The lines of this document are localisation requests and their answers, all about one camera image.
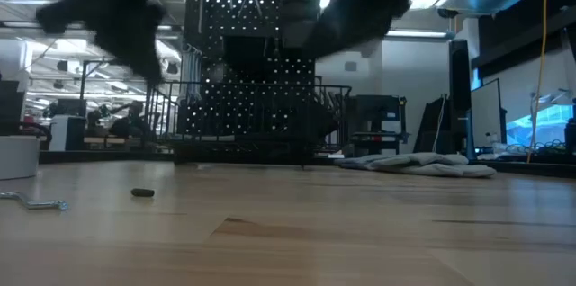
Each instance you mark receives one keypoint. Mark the grey striped work glove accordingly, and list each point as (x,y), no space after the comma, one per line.
(427,162)

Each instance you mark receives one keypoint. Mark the black leaning boards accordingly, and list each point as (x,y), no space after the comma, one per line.
(427,128)

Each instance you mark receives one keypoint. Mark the short black bin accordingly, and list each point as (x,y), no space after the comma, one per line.
(245,50)

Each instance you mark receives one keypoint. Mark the black equipment cart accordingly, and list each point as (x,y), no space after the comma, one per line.
(382,110)

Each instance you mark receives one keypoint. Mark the white column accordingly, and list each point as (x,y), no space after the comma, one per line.
(15,59)

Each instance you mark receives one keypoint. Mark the tall black bin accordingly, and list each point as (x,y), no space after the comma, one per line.
(299,16)

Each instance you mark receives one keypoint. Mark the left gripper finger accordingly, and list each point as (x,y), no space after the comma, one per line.
(148,68)

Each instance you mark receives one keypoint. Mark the person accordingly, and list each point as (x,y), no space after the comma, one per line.
(130,117)

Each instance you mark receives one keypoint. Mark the small black rubber piece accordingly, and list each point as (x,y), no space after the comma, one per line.
(142,192)

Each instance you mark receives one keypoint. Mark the white masking tape roll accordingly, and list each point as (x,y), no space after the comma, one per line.
(18,158)

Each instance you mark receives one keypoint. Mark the blue lit screen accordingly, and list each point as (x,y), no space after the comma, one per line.
(553,119)

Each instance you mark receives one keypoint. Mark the white box appliance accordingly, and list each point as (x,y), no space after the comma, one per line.
(67,133)

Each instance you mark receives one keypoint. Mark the wall vent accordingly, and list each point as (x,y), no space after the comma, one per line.
(350,66)

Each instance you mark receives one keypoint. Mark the black background robot arm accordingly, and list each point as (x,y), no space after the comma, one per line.
(101,117)

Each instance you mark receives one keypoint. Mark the black metal pegboard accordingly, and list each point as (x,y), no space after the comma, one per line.
(252,110)

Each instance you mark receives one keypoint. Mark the ceiling light strip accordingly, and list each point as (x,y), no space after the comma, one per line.
(416,33)
(18,25)

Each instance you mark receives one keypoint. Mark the black metal stand frame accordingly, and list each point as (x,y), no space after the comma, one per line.
(83,88)

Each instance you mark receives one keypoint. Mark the black tall column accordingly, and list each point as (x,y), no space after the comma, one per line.
(460,88)

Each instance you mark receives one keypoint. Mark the black box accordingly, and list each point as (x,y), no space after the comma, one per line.
(11,106)

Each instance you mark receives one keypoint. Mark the white panel black frame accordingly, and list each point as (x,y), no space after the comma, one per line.
(486,113)

